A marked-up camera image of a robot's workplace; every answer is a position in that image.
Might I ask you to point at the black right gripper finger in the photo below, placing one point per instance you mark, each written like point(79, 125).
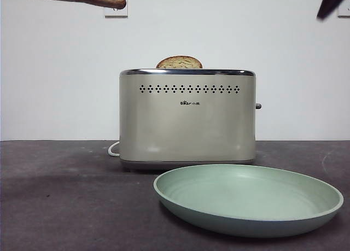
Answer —
point(329, 2)

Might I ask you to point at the pale green round plate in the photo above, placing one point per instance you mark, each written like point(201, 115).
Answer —
point(246, 196)

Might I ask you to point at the round-topped toasted bread slice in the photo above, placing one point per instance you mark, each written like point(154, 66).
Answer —
point(179, 63)

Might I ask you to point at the beige toaster with chrome top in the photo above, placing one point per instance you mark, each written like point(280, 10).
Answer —
point(186, 130)

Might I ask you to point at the white wall socket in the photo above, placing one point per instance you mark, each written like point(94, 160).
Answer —
point(345, 11)
point(117, 13)

